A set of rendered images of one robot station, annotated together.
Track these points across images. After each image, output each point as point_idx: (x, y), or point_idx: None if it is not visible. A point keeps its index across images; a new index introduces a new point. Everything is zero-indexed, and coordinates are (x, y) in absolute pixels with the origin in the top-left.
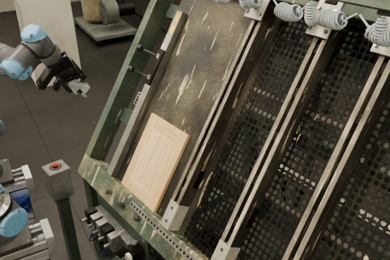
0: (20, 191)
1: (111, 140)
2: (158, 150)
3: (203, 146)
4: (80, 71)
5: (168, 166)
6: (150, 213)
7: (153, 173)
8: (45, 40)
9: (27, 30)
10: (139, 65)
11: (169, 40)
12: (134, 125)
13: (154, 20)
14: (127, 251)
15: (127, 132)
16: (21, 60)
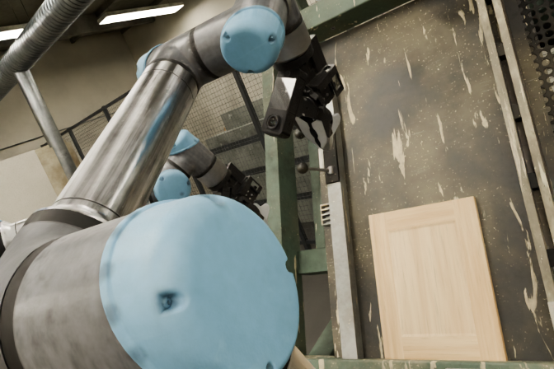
0: None
1: (302, 314)
2: (428, 255)
3: (542, 175)
4: (250, 178)
5: (474, 265)
6: (510, 363)
7: (447, 297)
8: None
9: None
10: (289, 180)
11: (332, 109)
12: (349, 251)
13: None
14: None
15: (344, 269)
16: (272, 6)
